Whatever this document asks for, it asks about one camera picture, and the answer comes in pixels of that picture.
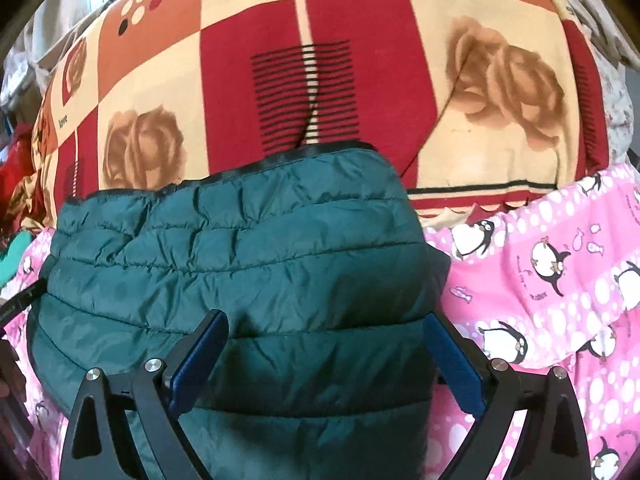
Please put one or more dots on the dark green puffer jacket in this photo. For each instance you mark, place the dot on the dark green puffer jacket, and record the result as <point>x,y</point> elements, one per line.
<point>250,240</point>

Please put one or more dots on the red cloth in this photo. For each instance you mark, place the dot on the red cloth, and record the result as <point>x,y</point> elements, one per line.
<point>20,170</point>

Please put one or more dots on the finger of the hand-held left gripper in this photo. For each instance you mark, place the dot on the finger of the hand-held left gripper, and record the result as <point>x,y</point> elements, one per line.
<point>22,300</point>

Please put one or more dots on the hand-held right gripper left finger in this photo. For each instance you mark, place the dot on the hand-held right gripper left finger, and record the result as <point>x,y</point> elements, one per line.
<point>192,360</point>

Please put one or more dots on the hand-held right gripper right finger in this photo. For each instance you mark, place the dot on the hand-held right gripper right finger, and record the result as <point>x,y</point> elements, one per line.
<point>457,365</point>

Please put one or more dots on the pale grey cloth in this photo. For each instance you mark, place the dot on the pale grey cloth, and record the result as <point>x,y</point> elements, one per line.
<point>45,30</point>

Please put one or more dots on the red orange rose print blanket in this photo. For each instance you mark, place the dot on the red orange rose print blanket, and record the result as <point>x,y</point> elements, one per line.
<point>360,90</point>

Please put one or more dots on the teal cloth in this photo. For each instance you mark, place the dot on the teal cloth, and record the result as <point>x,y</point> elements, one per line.
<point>17,260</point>

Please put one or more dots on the pink penguin print blanket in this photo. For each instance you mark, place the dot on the pink penguin print blanket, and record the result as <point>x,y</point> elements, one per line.
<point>550,310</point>

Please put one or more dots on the grey white crumpled cloth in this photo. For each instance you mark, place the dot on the grey white crumpled cloth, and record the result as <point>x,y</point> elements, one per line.
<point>615,100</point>

